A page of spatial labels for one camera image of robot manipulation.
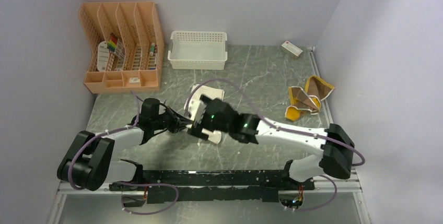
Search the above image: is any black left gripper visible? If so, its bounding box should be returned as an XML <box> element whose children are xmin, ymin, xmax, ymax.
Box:
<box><xmin>152</xmin><ymin>107</ymin><xmax>193</xmax><ymax>134</ymax></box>

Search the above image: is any white towel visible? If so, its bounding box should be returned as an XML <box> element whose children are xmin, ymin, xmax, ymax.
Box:
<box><xmin>184</xmin><ymin>84</ymin><xmax>225</xmax><ymax>144</ymax></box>

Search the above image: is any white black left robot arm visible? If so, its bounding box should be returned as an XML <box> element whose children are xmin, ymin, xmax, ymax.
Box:
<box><xmin>56</xmin><ymin>98</ymin><xmax>192</xmax><ymax>191</ymax></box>

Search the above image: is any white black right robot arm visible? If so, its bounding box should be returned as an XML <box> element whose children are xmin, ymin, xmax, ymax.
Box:
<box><xmin>184</xmin><ymin>95</ymin><xmax>355</xmax><ymax>190</ymax></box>

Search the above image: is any small white label tag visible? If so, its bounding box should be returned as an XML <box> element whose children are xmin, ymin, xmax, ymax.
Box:
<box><xmin>129</xmin><ymin>77</ymin><xmax>140</xmax><ymax>84</ymax></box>

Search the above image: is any white plastic basket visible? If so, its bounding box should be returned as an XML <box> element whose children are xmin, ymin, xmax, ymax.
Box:
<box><xmin>168</xmin><ymin>31</ymin><xmax>228</xmax><ymax>70</ymax></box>

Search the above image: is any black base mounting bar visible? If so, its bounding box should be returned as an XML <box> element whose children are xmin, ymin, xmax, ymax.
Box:
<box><xmin>109</xmin><ymin>170</ymin><xmax>314</xmax><ymax>204</ymax></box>

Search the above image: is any orange plastic file organizer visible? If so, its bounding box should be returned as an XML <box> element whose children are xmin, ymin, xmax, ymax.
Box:
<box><xmin>78</xmin><ymin>2</ymin><xmax>165</xmax><ymax>94</ymax></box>

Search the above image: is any rainbow colour swatch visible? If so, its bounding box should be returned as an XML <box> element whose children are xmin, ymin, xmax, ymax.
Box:
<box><xmin>107</xmin><ymin>33</ymin><xmax>118</xmax><ymax>52</ymax></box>

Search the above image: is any white tag card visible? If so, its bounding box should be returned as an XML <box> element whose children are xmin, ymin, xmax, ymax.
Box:
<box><xmin>97</xmin><ymin>41</ymin><xmax>110</xmax><ymax>72</ymax></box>

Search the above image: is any small white red box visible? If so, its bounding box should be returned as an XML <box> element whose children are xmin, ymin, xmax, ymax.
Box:
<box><xmin>279</xmin><ymin>41</ymin><xmax>303</xmax><ymax>58</ymax></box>

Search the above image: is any brown and yellow towel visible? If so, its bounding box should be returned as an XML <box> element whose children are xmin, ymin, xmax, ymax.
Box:
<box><xmin>285</xmin><ymin>76</ymin><xmax>320</xmax><ymax>121</ymax></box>

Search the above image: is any aluminium side rail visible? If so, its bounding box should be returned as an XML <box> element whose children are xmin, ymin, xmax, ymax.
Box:
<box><xmin>306</xmin><ymin>47</ymin><xmax>334</xmax><ymax>126</ymax></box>

